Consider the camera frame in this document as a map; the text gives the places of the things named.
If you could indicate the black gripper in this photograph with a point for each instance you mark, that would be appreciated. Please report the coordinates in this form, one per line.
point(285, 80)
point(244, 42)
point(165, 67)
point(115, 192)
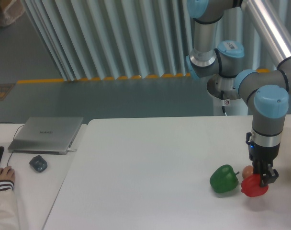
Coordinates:
point(262, 150)

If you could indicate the red bell pepper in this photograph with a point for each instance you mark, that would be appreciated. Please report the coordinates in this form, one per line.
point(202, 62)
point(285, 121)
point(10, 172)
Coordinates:
point(250, 186)

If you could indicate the white striped sleeve forearm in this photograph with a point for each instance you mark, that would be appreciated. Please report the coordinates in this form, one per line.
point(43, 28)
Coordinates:
point(9, 218)

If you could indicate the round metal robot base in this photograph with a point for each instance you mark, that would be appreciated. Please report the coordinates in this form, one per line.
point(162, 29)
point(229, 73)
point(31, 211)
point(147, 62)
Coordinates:
point(222, 88)

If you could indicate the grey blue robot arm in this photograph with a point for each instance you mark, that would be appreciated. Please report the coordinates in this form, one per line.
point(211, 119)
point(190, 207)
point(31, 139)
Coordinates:
point(266, 94)

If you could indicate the green bell pepper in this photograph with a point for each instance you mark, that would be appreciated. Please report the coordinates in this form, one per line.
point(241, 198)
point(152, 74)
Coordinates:
point(224, 179)

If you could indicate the person's hand on mouse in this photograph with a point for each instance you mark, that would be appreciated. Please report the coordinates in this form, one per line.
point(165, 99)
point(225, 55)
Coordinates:
point(7, 178)

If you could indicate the brown egg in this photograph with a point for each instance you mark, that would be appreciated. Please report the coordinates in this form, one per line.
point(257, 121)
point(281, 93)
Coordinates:
point(247, 171)

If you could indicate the silver closed laptop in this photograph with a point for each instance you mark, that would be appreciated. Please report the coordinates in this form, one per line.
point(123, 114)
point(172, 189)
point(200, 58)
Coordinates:
point(47, 135)

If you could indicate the grey folding partition screen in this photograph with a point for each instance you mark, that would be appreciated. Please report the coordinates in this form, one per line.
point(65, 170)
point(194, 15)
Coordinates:
point(116, 38)

